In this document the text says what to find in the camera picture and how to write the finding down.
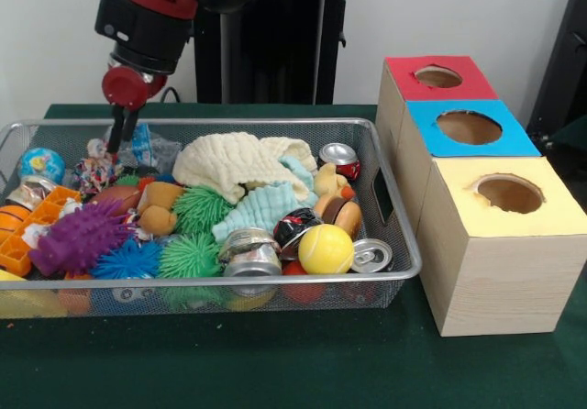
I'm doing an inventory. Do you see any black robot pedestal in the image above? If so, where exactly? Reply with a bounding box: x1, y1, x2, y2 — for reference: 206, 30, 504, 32
177, 0, 370, 105

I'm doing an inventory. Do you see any cream knitted cloth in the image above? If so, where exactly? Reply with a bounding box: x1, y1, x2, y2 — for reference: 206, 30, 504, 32
172, 132, 318, 205

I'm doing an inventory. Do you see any clear shallow mesh bin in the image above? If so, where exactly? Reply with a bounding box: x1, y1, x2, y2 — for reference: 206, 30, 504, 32
0, 118, 423, 320

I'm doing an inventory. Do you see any crushed silver can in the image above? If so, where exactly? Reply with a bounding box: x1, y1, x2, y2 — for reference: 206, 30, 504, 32
217, 228, 283, 278

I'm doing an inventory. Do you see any black side stand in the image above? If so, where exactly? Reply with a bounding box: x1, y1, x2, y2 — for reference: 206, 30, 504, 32
527, 0, 587, 149

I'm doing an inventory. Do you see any yellow tennis ball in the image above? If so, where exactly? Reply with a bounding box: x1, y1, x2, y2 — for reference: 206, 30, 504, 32
298, 224, 355, 275

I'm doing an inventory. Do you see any small orange basketball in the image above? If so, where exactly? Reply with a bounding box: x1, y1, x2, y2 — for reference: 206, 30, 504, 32
0, 204, 30, 238

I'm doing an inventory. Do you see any silver can with pull tab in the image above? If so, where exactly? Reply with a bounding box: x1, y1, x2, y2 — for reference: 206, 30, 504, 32
350, 238, 393, 274

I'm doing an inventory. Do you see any yellow plush duck toy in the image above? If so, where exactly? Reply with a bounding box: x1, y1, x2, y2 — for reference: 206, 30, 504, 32
313, 161, 355, 200

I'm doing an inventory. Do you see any light teal cloth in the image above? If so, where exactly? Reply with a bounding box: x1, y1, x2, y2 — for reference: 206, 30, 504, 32
211, 157, 317, 244

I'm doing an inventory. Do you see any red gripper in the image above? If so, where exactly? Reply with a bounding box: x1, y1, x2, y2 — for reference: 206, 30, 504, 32
101, 64, 170, 154

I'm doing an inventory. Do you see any dark green table cloth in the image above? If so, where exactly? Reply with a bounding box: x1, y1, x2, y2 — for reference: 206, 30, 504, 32
0, 105, 587, 409

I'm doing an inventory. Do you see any blue globe ball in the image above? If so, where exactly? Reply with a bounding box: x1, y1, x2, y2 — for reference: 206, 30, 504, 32
18, 148, 67, 185

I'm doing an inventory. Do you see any small toy hamburger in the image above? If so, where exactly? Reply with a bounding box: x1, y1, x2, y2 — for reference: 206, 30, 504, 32
313, 193, 362, 238

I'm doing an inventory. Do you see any wooden box with three holes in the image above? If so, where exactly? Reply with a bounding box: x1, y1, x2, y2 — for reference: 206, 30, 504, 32
374, 56, 587, 337

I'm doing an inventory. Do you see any clear plastic bag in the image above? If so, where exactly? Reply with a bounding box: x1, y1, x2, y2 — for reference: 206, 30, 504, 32
115, 123, 183, 175

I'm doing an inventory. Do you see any red soda can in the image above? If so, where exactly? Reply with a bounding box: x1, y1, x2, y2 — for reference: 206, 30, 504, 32
319, 143, 362, 182

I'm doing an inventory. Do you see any green spiky ball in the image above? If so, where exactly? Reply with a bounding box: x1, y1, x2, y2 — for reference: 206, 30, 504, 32
158, 233, 224, 280

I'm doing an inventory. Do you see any purple spiky ball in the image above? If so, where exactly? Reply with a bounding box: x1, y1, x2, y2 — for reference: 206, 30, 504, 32
29, 200, 131, 276

